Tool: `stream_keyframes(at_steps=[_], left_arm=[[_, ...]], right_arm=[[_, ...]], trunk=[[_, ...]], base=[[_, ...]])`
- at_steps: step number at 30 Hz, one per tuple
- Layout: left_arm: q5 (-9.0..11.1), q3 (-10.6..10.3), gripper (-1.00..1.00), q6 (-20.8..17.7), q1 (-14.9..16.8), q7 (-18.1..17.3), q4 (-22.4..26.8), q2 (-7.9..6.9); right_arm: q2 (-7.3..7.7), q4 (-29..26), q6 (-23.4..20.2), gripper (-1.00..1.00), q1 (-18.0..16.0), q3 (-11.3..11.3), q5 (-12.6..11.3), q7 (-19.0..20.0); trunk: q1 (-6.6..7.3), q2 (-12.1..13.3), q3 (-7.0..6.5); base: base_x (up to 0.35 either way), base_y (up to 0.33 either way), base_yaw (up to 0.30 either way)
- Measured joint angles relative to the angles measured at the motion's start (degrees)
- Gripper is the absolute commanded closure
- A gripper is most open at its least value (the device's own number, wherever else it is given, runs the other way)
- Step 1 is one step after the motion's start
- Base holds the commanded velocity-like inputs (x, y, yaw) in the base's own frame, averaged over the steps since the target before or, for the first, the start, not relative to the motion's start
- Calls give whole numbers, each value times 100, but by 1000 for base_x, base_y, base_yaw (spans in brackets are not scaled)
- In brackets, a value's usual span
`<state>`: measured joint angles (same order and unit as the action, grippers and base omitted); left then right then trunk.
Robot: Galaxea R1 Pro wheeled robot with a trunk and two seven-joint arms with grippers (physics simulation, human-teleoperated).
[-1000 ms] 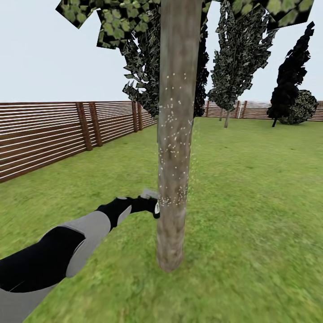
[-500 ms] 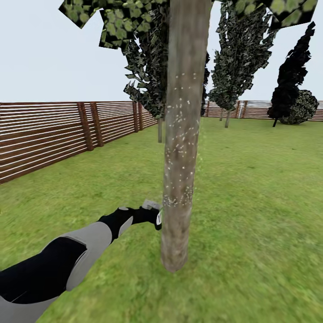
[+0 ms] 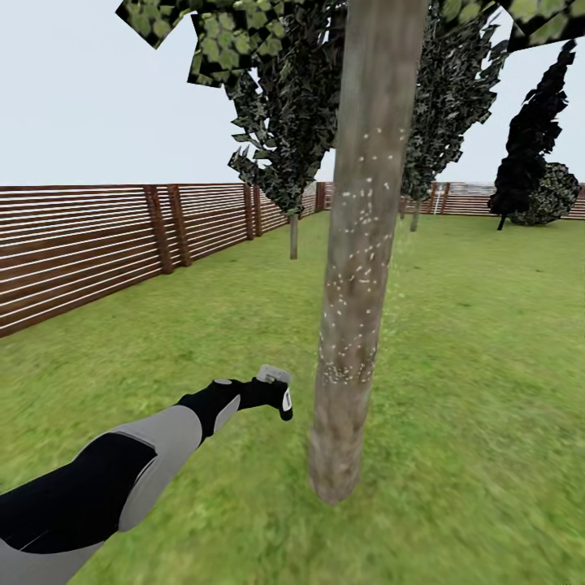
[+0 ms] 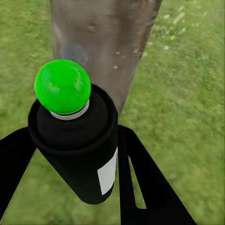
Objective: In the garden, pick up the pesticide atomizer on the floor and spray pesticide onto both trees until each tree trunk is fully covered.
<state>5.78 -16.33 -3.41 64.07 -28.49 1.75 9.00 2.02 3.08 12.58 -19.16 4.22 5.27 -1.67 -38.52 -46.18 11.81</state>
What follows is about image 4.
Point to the tree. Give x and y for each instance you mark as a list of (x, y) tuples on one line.
[(72, 22)]

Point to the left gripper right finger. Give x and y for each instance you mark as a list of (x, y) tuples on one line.
[(163, 205)]

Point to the pesticide atomizer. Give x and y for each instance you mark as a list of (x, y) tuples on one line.
[(74, 124)]

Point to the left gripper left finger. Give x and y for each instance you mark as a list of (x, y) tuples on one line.
[(16, 151)]

